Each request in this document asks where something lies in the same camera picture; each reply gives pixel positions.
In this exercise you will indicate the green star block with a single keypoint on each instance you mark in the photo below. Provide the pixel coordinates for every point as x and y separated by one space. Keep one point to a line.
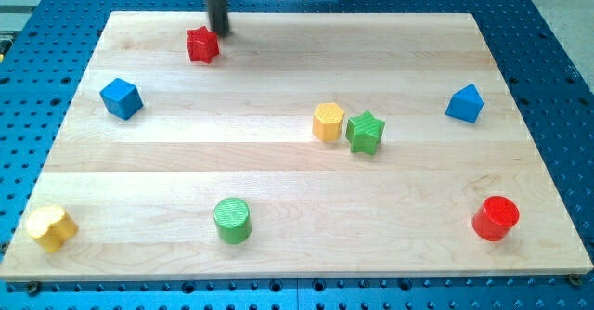
364 133

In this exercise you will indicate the red star block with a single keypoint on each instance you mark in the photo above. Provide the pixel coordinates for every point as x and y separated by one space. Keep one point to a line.
202 45

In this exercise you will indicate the light wooden board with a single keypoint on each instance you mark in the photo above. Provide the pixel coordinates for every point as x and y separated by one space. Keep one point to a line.
143 190

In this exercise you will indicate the yellow hexagon block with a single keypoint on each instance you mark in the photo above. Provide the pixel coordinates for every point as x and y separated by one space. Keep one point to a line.
327 121

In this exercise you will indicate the green cylinder block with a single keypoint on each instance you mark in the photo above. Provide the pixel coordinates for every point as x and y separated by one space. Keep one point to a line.
232 218

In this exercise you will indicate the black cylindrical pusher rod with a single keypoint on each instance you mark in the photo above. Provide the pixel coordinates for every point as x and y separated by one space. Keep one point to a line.
218 17

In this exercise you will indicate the blue triangular prism block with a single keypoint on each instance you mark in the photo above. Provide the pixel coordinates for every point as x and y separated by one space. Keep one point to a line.
466 104

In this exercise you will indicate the blue cube block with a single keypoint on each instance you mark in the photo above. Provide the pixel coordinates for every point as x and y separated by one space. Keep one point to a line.
121 99

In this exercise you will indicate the red cylinder block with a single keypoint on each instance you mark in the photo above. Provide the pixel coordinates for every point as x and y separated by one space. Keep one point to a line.
495 218

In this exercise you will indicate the yellow heart block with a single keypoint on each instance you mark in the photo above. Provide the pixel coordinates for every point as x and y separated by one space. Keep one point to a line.
50 227

